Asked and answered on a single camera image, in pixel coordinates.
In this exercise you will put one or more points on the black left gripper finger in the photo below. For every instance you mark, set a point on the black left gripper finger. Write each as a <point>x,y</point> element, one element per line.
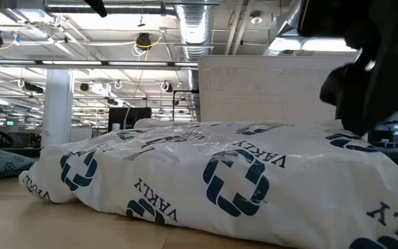
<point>97,7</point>

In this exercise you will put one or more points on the silver corrugated ventilation duct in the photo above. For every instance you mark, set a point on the silver corrugated ventilation duct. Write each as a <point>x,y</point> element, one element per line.
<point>193,31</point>

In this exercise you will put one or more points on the dark workstation equipment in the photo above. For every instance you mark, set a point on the dark workstation equipment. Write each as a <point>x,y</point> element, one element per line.
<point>397,128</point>

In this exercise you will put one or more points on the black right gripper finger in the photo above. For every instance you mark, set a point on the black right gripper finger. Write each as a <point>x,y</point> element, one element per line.
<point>333,84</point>
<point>352,121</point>

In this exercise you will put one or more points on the white building pillar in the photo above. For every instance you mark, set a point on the white building pillar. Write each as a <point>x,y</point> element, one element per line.
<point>57,107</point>

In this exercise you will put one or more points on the round ceiling sensor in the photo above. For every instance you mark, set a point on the round ceiling sensor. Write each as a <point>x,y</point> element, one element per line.
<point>256,19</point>

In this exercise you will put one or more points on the silver smooth ventilation duct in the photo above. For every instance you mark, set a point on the silver smooth ventilation duct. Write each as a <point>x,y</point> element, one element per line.
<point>285,20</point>

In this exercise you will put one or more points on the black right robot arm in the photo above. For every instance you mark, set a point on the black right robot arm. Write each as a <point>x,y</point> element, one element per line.
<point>333,17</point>

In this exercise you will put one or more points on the white perforated panel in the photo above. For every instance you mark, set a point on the white perforated panel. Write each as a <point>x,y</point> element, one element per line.
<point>264,90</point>

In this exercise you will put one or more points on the white canister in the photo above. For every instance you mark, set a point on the white canister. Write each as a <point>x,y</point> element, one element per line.
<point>115,127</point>

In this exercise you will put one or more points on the black computer monitor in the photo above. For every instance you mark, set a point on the black computer monitor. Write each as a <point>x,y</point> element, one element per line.
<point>135,115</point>

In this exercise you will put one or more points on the white bag with navy print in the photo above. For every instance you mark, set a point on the white bag with navy print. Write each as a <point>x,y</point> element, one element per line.
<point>192,180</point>

